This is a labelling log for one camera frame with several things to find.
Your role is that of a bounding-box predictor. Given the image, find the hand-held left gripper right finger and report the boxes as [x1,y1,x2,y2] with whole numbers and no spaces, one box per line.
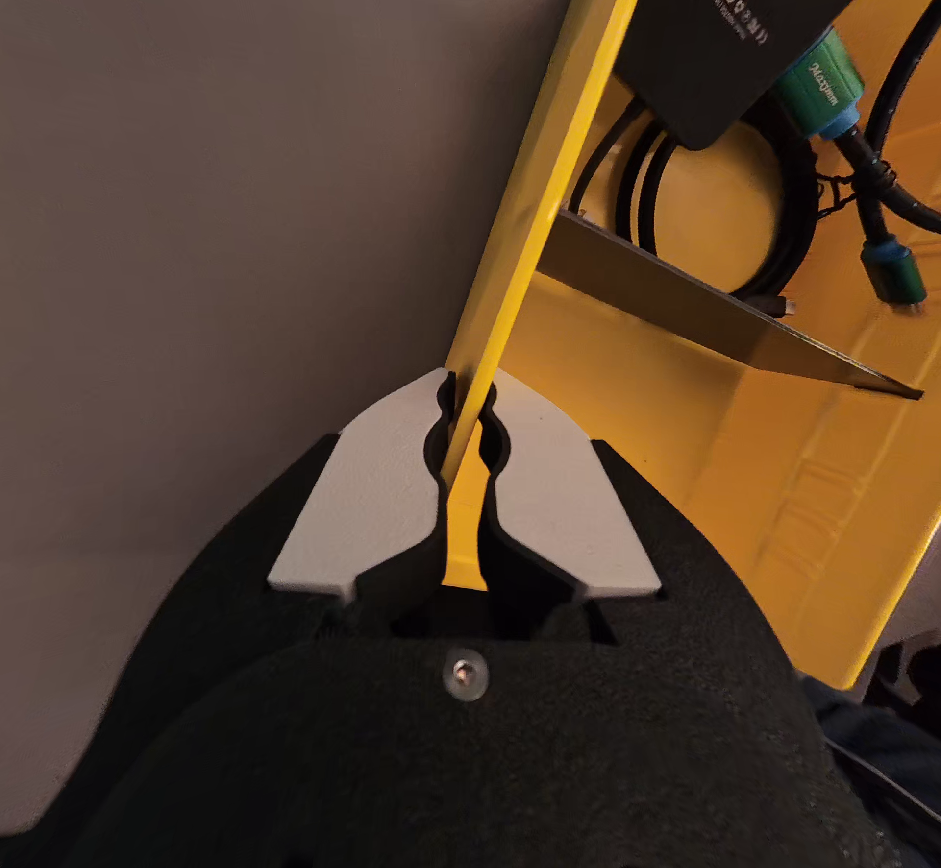
[490,373,663,602]

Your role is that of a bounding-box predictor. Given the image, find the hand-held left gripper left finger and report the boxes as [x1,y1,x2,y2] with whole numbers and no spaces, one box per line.
[268,369,445,602]

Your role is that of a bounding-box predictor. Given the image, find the yellow plastic bin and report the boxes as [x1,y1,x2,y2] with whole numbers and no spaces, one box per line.
[439,0,941,690]

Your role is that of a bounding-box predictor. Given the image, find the braided hdmi cable green plugs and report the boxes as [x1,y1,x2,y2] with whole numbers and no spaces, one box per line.
[777,0,941,318]

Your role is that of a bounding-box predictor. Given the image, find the black square adapter hub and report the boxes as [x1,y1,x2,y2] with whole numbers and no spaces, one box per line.
[615,0,868,152]

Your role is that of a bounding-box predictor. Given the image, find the dark bin divider panel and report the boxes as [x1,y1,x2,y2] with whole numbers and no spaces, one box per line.
[537,210,927,402]

